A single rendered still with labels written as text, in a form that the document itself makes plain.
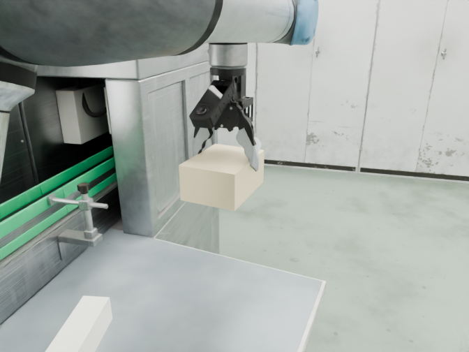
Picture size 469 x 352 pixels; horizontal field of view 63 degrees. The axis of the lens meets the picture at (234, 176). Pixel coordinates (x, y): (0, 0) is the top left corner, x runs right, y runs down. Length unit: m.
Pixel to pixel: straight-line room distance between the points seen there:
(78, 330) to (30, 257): 0.27
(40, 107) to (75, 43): 1.10
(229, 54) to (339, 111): 3.10
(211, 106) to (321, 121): 3.14
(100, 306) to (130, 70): 0.60
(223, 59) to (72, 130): 0.79
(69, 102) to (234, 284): 0.80
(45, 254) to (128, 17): 0.90
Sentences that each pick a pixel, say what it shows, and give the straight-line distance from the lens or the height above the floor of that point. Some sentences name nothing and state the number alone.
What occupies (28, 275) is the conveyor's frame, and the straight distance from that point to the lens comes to 1.08.
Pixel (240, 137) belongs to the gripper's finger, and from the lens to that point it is 0.76.
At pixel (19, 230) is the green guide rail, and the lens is 1.06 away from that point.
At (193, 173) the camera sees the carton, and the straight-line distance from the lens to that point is 0.74.
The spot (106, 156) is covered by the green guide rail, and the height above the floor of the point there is 0.94.
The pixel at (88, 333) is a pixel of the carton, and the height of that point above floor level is 0.81.
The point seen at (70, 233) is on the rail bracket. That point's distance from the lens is 1.13.
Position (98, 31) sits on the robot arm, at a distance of 0.26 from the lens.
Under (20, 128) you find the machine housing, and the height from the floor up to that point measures 1.09.
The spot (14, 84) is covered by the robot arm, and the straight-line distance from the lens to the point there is 0.33.
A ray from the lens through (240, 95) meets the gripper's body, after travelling 0.80.
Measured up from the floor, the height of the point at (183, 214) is 0.71.
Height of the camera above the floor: 1.38
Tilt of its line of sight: 22 degrees down
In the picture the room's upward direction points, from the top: straight up
